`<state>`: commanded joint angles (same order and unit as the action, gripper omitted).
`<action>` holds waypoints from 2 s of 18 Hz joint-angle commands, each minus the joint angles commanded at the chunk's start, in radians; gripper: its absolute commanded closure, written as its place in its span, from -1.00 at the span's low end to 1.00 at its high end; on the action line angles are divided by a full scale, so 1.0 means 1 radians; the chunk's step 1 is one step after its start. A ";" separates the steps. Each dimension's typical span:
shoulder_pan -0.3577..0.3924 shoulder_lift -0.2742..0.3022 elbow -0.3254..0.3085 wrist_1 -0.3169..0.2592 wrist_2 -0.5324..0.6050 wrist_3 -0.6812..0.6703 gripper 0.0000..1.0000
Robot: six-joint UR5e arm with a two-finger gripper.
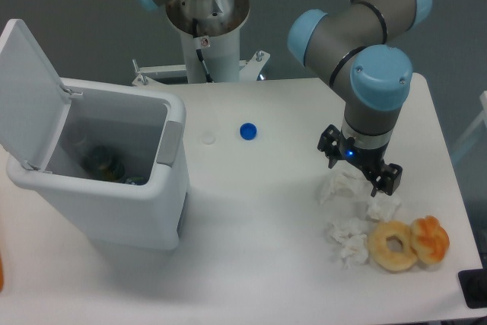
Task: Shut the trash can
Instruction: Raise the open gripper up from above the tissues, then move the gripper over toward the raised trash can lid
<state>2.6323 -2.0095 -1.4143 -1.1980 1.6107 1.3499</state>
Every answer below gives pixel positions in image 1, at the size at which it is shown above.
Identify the crumpled white tissue middle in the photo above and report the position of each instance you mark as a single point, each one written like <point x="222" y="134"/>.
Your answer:
<point x="381" y="207"/>

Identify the white trash can lid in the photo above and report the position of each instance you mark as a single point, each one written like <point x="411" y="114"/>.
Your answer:
<point x="34" y="101"/>

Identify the white bottle cap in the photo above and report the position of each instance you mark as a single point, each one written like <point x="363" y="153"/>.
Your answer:
<point x="208" y="138"/>

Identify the crumpled white tissue top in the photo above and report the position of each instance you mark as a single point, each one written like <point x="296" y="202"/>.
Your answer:
<point x="348" y="183"/>

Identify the black device at corner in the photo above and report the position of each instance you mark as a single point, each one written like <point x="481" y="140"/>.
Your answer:
<point x="473" y="285"/>

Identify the crumpled white tissue bottom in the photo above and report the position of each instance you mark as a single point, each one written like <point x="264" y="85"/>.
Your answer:
<point x="352" y="237"/>

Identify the orange twisted bread roll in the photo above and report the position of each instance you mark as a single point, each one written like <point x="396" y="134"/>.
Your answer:
<point x="429" y="240"/>

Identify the white frame at right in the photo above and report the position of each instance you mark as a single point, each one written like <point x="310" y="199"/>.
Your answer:
<point x="471" y="135"/>

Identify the white metal mounting frame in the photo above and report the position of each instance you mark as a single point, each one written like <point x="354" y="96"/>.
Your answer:
<point x="250" y="70"/>

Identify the crumpled white tissue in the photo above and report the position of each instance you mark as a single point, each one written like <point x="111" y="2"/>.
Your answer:
<point x="381" y="207"/>
<point x="352" y="237"/>
<point x="348" y="183"/>

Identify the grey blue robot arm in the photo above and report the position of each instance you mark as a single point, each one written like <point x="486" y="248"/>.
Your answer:
<point x="349" y="52"/>

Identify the dark trash inside can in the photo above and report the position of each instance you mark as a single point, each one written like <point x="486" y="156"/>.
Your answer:
<point x="102" y="163"/>

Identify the blue bottle cap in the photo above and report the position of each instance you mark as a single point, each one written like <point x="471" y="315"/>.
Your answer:
<point x="248" y="131"/>

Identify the orange object at edge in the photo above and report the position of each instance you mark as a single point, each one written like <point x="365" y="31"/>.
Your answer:
<point x="2" y="275"/>

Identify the glazed ring donut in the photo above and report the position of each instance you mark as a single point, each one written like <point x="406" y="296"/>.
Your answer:
<point x="390" y="247"/>

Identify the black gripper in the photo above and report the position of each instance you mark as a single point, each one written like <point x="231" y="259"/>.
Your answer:
<point x="365" y="152"/>

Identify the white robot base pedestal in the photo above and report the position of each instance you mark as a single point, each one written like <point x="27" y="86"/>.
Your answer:
<point x="210" y="37"/>

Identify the white trash can body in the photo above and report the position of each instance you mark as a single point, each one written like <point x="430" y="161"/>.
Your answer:
<point x="145" y="129"/>

